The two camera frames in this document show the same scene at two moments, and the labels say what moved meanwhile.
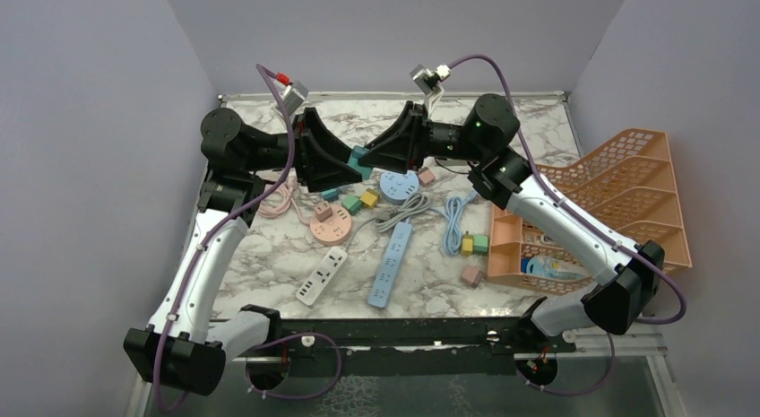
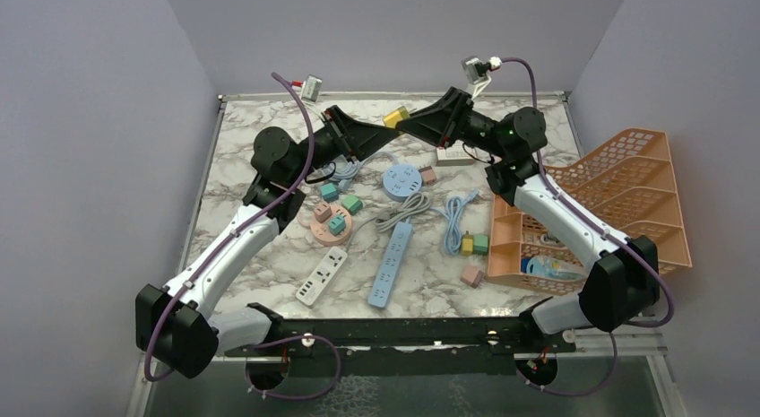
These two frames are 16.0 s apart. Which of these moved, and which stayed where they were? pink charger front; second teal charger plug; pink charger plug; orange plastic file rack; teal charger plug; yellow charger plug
Moved: yellow charger plug; teal charger plug
Stayed: second teal charger plug; pink charger front; pink charger plug; orange plastic file rack
